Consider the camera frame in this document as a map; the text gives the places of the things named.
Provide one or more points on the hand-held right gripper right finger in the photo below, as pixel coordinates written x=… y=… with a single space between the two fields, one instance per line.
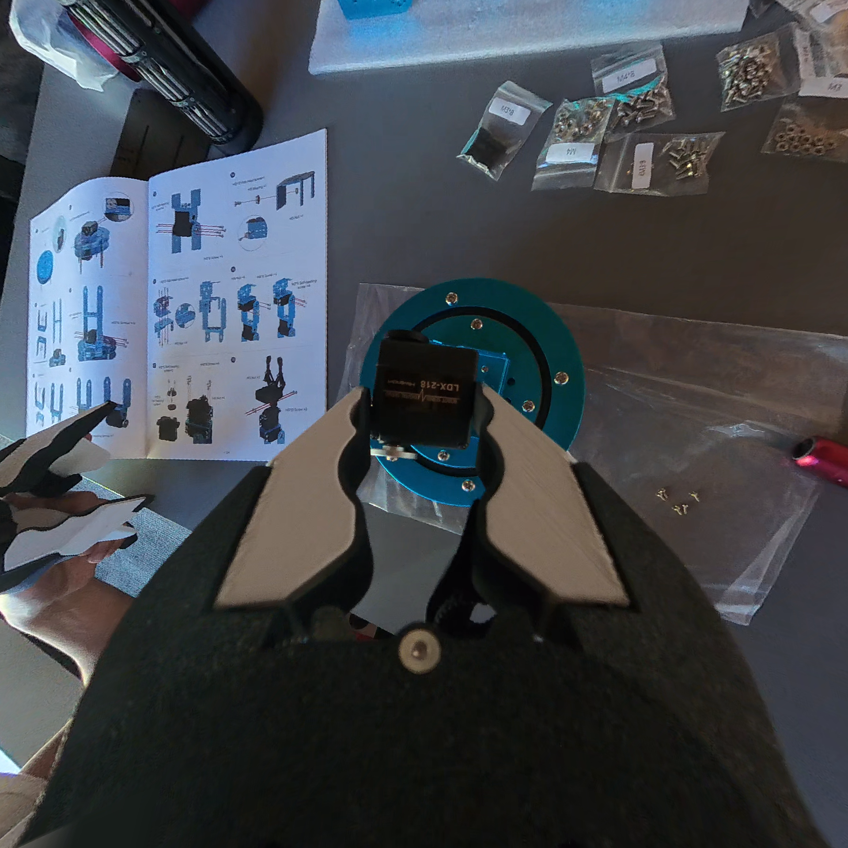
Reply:
x=556 y=530

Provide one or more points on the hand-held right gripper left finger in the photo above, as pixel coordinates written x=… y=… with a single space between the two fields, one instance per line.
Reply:
x=291 y=530

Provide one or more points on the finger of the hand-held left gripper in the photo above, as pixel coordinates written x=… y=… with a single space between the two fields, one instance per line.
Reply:
x=73 y=460
x=73 y=530

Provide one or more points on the small silver screws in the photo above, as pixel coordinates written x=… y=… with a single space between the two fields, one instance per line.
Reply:
x=677 y=500

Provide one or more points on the teal round robot base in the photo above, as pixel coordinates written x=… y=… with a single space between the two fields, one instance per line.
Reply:
x=550 y=344

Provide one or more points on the black servo with silver horn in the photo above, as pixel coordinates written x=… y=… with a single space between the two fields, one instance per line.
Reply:
x=424 y=391

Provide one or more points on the grey desk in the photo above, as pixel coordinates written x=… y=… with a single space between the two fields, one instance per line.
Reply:
x=430 y=218

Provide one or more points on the person's left hand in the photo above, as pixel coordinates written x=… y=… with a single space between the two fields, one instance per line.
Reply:
x=79 y=609

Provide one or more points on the red pen screwdriver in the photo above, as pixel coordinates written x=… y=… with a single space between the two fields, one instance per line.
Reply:
x=825 y=460

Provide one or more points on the white instruction booklet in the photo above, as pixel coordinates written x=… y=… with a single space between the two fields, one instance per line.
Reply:
x=232 y=218

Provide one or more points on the black screwdriver bit holder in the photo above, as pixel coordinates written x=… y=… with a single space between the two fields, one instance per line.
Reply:
x=199 y=86

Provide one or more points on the red metal tube case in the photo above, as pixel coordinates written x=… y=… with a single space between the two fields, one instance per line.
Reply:
x=122 y=63

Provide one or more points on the spread of hardware bags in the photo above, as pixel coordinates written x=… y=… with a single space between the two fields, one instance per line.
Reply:
x=636 y=132

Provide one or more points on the thin white plastic bag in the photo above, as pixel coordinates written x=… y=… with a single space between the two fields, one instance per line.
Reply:
x=40 y=40

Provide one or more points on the white foam sheet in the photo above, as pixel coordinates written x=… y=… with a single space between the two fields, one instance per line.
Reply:
x=530 y=40

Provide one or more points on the blue long metal plate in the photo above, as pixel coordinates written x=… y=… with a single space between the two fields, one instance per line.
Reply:
x=374 y=6

